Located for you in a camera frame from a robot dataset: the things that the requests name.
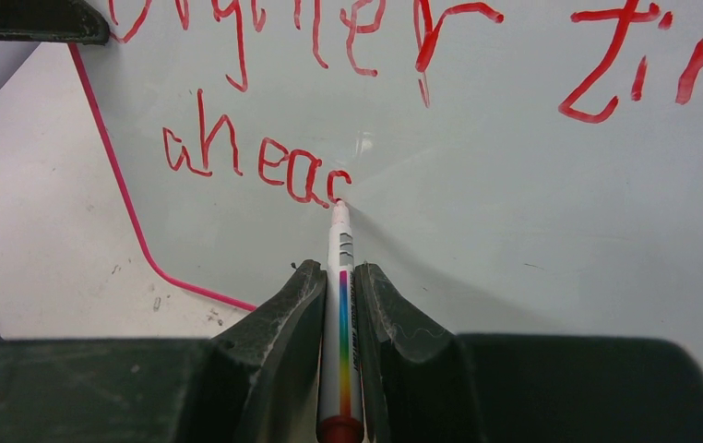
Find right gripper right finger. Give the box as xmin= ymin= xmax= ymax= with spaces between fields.
xmin=354 ymin=264 xmax=703 ymax=442

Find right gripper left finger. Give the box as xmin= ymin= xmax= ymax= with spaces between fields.
xmin=0 ymin=260 xmax=327 ymax=442

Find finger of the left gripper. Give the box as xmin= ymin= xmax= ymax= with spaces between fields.
xmin=0 ymin=0 xmax=110 ymax=45

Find white whiteboard marker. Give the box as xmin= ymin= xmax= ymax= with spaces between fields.
xmin=316 ymin=200 xmax=364 ymax=442

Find pink framed whiteboard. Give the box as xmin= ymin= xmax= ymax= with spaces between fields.
xmin=70 ymin=1 xmax=703 ymax=365

